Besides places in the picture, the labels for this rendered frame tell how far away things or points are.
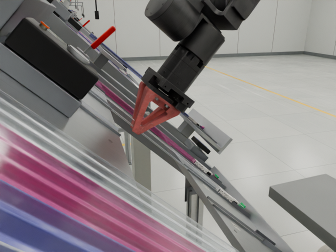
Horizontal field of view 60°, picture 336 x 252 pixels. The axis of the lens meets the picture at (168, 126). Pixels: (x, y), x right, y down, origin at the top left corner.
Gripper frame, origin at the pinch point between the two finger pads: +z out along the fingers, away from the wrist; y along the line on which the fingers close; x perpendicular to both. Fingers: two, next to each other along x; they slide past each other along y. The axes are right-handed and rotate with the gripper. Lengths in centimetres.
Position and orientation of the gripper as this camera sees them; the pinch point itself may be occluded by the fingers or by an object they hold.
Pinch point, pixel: (137, 127)
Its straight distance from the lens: 48.6
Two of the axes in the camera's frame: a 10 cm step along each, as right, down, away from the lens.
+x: 7.5, 5.1, 4.3
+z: -6.1, 7.9, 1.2
